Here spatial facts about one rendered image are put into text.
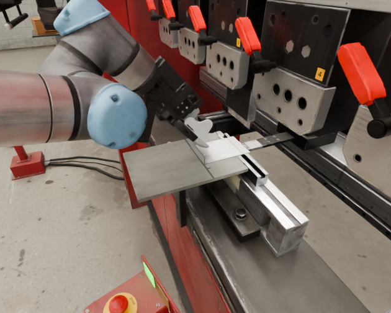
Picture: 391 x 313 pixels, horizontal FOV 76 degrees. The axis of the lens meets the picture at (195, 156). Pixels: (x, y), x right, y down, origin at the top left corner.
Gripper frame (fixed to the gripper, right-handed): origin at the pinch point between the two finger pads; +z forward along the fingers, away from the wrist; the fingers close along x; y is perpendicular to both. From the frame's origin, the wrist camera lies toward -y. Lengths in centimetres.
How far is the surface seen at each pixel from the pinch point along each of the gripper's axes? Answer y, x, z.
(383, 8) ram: 24.2, -28.7, -18.2
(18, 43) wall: -175, 669, -28
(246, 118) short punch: 11.5, -5.0, 1.6
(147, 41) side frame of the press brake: 11, 85, 2
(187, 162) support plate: -5.7, -1.5, 1.5
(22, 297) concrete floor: -128, 46, 29
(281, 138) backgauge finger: 15.9, -1.9, 19.0
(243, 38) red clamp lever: 17.7, -11.4, -16.8
